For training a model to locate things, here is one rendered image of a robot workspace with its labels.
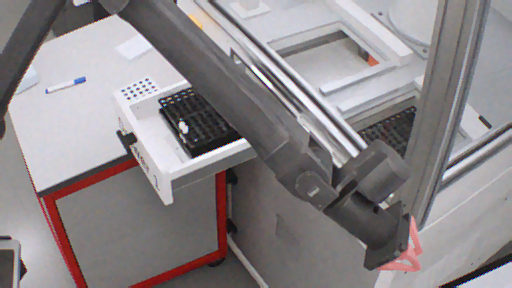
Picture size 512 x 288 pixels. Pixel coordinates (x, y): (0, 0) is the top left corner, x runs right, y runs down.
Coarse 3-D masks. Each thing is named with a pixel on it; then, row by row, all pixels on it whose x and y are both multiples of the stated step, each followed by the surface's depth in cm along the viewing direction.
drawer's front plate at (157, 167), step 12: (120, 96) 145; (120, 108) 144; (132, 120) 140; (144, 132) 137; (132, 144) 145; (144, 144) 135; (144, 156) 138; (156, 156) 132; (144, 168) 143; (156, 168) 132; (168, 180) 132; (168, 192) 135
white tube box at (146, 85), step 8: (144, 80) 169; (152, 80) 169; (120, 88) 167; (128, 88) 168; (136, 88) 167; (144, 88) 167; (152, 88) 168; (160, 88) 167; (112, 96) 165; (128, 96) 165; (136, 96) 165
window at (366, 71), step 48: (240, 0) 148; (288, 0) 129; (336, 0) 113; (384, 0) 100; (432, 0) 89; (288, 48) 137; (336, 48) 120; (384, 48) 106; (336, 96) 127; (384, 96) 112
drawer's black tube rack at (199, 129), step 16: (176, 96) 150; (192, 96) 150; (160, 112) 150; (176, 112) 146; (192, 112) 146; (208, 112) 150; (176, 128) 147; (192, 128) 146; (208, 128) 147; (224, 128) 143; (192, 144) 143; (208, 144) 143; (224, 144) 144
